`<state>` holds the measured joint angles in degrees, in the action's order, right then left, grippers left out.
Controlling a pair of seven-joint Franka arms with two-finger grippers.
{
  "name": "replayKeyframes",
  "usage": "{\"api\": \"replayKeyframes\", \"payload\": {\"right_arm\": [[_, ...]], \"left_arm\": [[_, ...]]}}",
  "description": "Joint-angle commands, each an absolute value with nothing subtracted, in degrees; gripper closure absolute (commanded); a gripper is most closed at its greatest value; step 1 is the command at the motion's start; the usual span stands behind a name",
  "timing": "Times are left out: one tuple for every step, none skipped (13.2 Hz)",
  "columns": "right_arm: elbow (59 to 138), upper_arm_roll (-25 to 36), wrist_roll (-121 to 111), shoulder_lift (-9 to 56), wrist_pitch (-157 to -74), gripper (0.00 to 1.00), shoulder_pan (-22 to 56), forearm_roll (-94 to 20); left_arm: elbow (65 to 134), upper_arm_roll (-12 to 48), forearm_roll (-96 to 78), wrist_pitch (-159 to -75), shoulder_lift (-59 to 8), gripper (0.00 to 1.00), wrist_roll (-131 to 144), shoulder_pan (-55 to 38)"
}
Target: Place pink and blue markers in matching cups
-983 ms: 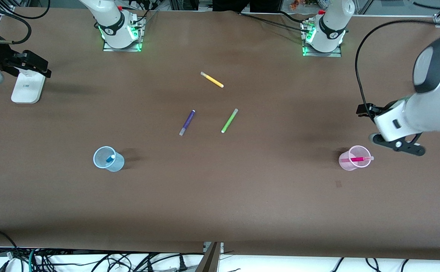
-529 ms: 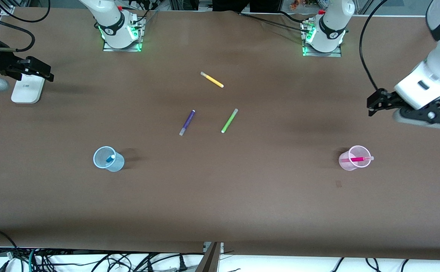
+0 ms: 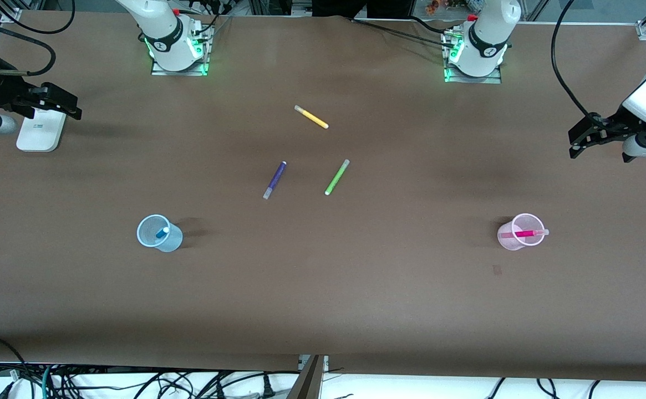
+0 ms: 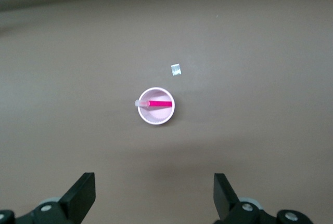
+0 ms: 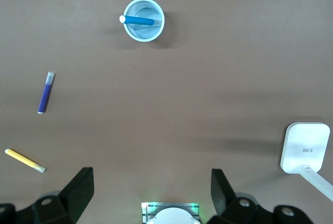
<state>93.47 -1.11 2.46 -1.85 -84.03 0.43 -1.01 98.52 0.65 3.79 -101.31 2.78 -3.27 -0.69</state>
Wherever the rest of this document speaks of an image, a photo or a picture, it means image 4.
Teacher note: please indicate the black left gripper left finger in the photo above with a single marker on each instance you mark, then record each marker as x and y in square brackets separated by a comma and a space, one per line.
[75, 198]

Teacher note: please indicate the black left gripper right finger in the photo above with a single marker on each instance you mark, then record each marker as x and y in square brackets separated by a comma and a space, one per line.
[229, 203]

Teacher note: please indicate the pink marker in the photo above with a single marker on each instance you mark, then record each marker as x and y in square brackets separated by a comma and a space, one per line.
[160, 103]

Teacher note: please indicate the pink plastic cup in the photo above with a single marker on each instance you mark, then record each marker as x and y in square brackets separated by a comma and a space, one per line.
[156, 116]

